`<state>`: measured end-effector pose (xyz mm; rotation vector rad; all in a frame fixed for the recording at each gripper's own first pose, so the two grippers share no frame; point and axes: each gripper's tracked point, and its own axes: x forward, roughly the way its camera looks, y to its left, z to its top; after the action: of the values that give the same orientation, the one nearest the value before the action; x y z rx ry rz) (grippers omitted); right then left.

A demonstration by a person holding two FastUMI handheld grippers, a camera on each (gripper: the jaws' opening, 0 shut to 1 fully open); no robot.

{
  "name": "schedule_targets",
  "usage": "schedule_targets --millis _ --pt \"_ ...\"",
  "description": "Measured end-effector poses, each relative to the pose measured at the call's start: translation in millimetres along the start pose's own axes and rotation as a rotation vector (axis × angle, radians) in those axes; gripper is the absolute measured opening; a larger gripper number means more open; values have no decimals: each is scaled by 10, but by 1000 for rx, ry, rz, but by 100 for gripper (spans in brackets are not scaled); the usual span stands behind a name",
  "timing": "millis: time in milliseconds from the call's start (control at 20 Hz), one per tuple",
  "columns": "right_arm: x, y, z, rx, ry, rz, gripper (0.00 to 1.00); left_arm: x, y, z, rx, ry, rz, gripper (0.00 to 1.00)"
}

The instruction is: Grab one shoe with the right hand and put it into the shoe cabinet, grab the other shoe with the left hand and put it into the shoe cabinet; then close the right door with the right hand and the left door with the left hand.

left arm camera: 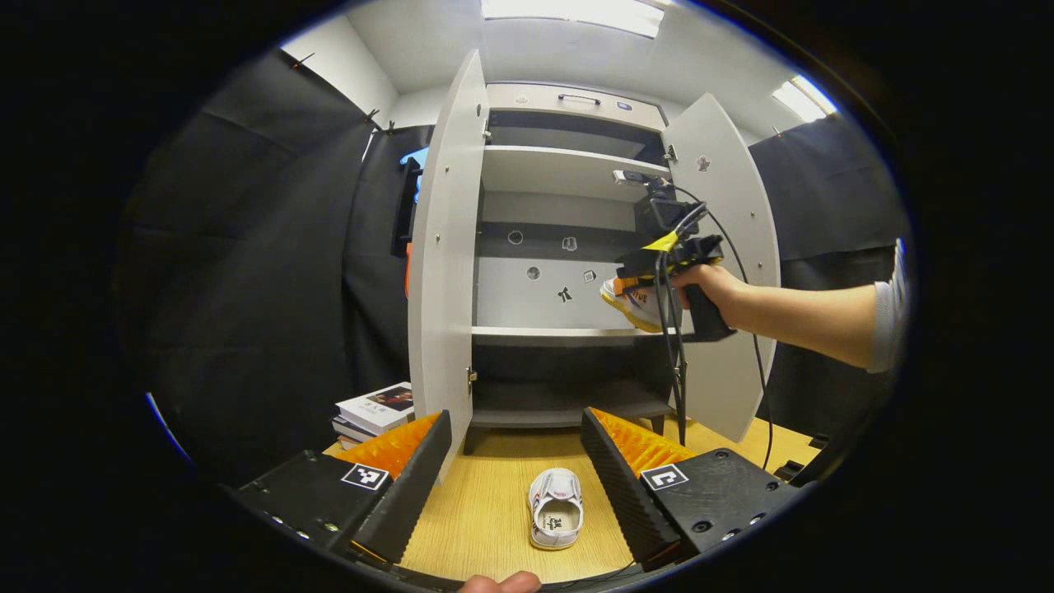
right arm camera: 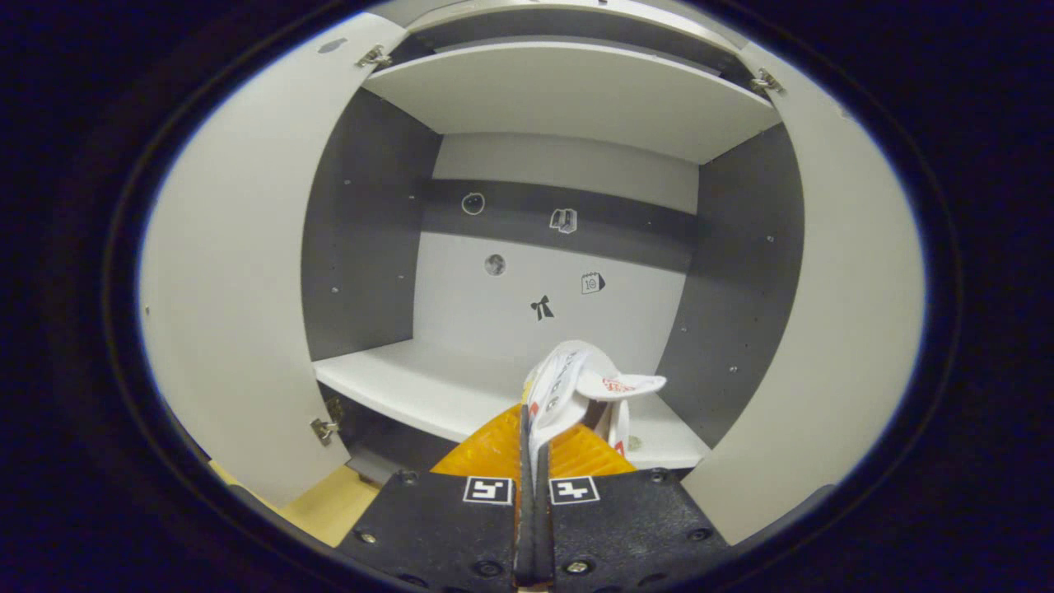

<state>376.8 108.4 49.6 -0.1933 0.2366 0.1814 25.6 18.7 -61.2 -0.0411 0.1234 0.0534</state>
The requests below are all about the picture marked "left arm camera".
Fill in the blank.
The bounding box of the black backdrop cloth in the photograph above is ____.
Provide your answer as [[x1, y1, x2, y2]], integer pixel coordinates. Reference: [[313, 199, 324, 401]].
[[115, 49, 907, 487]]

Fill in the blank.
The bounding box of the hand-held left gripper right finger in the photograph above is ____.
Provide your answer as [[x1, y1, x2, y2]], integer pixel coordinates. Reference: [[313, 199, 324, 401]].
[[581, 406, 801, 573]]

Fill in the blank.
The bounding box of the dark cover book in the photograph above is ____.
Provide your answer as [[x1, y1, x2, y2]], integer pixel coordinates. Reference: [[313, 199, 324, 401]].
[[332, 416, 380, 443]]

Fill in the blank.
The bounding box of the white shoe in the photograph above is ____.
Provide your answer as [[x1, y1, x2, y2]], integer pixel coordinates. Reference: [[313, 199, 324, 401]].
[[528, 467, 585, 551], [599, 276, 669, 334]]

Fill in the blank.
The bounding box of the grey cabinet drawer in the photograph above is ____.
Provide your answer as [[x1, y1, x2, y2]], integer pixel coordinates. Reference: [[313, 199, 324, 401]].
[[486, 82, 666, 133]]

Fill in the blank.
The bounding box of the ceiling light panel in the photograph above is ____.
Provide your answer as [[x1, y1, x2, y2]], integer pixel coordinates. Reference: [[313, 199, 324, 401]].
[[772, 76, 839, 123]]

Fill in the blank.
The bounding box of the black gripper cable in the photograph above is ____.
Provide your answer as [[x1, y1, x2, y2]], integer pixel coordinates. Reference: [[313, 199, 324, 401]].
[[674, 185, 777, 472], [655, 251, 689, 447]]

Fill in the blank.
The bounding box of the grey shoe cabinet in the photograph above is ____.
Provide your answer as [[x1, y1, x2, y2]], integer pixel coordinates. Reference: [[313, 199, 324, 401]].
[[465, 82, 684, 454]]

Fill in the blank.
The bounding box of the grey cabinet door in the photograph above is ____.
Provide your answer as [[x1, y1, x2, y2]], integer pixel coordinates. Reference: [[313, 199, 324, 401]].
[[663, 92, 781, 446], [408, 48, 491, 483]]

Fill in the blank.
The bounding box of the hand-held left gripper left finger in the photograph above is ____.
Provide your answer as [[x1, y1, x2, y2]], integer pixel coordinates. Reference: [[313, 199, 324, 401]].
[[226, 409, 454, 567]]

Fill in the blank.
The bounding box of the white cover book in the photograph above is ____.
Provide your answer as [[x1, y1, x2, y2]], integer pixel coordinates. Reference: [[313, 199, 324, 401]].
[[336, 381, 415, 435]]

